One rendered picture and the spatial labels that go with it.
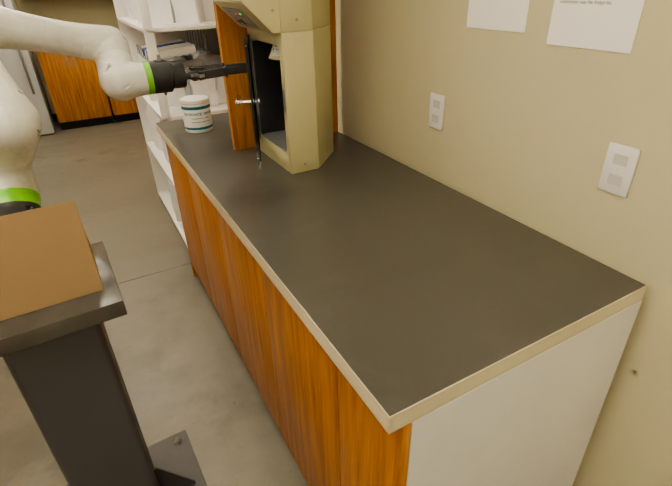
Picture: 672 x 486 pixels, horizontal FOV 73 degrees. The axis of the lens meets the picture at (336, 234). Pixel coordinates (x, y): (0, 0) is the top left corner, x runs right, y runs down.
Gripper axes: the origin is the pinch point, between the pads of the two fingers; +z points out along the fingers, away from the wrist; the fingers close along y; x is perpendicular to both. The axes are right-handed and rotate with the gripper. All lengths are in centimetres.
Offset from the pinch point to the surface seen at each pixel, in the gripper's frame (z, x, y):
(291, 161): 14.0, 32.0, -7.0
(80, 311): -58, 37, -55
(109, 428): -62, 78, -50
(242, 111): 9.9, 21.5, 30.1
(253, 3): 5.7, -18.7, -6.9
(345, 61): 57, 7, 28
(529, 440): 25, 70, -111
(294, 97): 16.8, 10.0, -7.0
